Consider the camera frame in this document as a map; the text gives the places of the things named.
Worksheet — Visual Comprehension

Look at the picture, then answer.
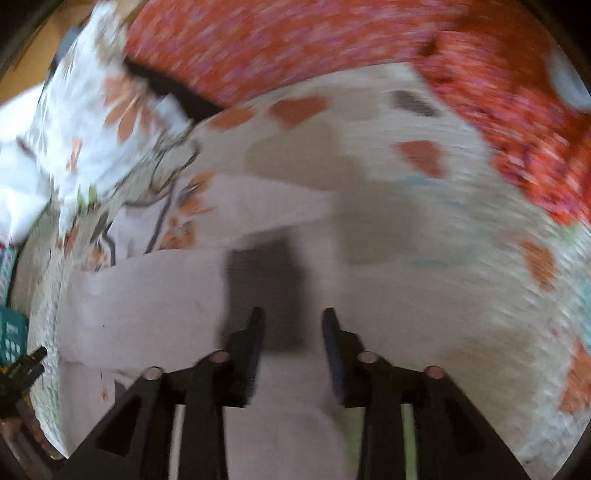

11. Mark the red floral blanket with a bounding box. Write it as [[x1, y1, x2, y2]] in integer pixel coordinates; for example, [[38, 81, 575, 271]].
[[124, 0, 591, 227]]

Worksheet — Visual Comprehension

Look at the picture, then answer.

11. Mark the white floral pillow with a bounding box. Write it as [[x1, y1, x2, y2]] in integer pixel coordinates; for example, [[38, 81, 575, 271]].
[[1, 2, 189, 245]]

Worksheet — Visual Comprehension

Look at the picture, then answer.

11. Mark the teal printed bag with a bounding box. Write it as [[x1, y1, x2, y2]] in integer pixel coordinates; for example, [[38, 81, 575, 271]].
[[0, 307, 28, 367]]

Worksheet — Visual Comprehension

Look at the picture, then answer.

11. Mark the heart patterned quilt bedspread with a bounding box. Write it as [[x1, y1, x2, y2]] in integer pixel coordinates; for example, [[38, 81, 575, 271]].
[[20, 64, 590, 479]]

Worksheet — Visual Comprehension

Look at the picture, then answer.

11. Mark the pink and grey knit sweater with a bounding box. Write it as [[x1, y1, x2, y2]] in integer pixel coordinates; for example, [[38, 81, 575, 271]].
[[58, 173, 424, 479]]

